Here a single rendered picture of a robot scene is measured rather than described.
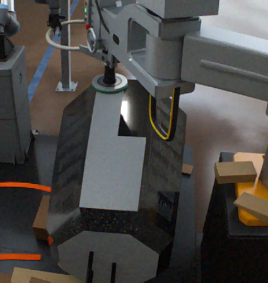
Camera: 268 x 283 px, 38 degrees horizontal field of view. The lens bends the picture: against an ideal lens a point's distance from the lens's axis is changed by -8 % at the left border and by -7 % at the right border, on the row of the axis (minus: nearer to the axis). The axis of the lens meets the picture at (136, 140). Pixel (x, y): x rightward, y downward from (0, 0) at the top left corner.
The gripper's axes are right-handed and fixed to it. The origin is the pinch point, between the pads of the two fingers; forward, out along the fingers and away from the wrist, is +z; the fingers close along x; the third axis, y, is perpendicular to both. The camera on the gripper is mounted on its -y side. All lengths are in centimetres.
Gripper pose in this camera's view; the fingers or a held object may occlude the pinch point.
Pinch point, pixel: (57, 34)
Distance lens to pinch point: 324.2
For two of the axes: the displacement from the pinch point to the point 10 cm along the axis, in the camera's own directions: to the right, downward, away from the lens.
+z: -0.6, 7.6, 6.5
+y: -5.6, 5.1, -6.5
